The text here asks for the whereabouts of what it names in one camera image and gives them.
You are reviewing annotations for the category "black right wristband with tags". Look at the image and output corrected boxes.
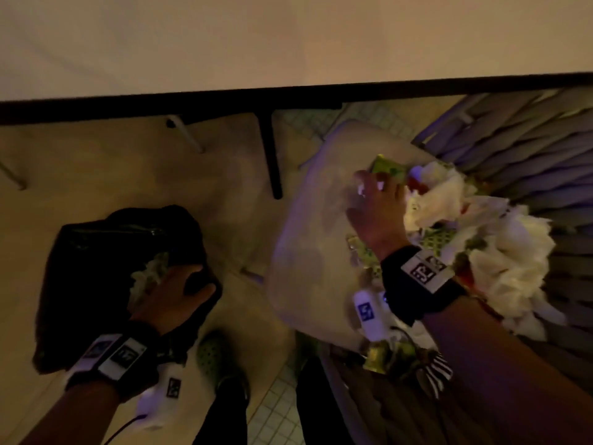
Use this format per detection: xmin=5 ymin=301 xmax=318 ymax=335
xmin=380 ymin=244 xmax=468 ymax=328

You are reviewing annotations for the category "green snack wrapper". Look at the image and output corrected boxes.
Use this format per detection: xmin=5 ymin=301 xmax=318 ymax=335
xmin=370 ymin=154 xmax=409 ymax=179

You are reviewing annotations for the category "grey woven chair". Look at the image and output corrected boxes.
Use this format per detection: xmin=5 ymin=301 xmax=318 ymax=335
xmin=320 ymin=87 xmax=593 ymax=445

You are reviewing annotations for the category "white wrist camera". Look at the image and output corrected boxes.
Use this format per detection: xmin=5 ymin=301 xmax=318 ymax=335
xmin=352 ymin=289 xmax=395 ymax=344
xmin=135 ymin=362 xmax=184 ymax=430

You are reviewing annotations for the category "person's right forearm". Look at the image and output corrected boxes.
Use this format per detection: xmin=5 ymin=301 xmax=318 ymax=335
xmin=421 ymin=295 xmax=593 ymax=445

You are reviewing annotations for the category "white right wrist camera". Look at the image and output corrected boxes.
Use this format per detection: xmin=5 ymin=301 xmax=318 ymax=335
xmin=352 ymin=289 xmax=395 ymax=344

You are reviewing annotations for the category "yellow green crumpled wrapper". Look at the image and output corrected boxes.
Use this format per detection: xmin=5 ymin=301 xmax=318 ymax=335
xmin=362 ymin=339 xmax=420 ymax=377

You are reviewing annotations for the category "person's right hand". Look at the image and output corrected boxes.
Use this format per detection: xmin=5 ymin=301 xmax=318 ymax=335
xmin=345 ymin=170 xmax=412 ymax=262

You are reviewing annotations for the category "black table frame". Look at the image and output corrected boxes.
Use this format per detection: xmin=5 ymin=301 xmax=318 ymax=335
xmin=0 ymin=71 xmax=593 ymax=201

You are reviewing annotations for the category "black camera cable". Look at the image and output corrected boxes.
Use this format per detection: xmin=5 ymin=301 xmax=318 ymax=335
xmin=103 ymin=413 xmax=149 ymax=445

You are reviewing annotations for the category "beige seat cushion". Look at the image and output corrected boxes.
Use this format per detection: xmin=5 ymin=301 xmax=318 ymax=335
xmin=265 ymin=119 xmax=448 ymax=354

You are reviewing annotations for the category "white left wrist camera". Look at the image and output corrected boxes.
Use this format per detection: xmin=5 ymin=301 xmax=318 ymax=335
xmin=135 ymin=362 xmax=184 ymax=430

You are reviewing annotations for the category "green perforated shoe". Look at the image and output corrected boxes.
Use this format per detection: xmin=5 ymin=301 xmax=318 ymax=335
xmin=196 ymin=330 xmax=252 ymax=404

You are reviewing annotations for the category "black white striped wrapper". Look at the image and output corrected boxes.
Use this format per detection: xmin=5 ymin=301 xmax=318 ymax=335
xmin=416 ymin=353 xmax=455 ymax=400

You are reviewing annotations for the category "black wristband with tags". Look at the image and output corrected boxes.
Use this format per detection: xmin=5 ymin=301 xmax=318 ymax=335
xmin=380 ymin=244 xmax=468 ymax=328
xmin=64 ymin=321 xmax=162 ymax=405

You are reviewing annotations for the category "green patterned packet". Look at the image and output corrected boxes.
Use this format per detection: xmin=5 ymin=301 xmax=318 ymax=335
xmin=347 ymin=233 xmax=386 ymax=279

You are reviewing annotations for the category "person's left forearm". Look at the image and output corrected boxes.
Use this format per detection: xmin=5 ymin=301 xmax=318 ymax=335
xmin=19 ymin=379 xmax=122 ymax=445

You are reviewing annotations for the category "black left wristband with tags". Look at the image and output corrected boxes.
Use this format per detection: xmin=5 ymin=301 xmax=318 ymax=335
xmin=64 ymin=321 xmax=162 ymax=405

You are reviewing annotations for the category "person's black trouser leg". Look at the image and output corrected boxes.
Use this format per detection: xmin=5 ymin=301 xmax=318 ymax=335
xmin=191 ymin=374 xmax=250 ymax=445
xmin=296 ymin=356 xmax=357 ymax=445

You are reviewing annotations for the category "white chair leg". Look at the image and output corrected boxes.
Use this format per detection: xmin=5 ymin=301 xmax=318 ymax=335
xmin=166 ymin=114 xmax=205 ymax=154

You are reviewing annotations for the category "black trash bag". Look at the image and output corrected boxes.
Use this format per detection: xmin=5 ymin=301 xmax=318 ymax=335
xmin=32 ymin=205 xmax=224 ymax=375

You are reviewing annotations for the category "pile of crumpled white tissues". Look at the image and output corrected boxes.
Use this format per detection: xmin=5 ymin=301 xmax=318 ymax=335
xmin=402 ymin=161 xmax=570 ymax=342

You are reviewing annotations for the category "crumpled white tissue in bag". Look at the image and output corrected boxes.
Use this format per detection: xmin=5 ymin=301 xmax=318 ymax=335
xmin=129 ymin=252 xmax=170 ymax=305

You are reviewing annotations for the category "person's left hand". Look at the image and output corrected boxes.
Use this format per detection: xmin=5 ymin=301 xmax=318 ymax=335
xmin=130 ymin=264 xmax=217 ymax=337

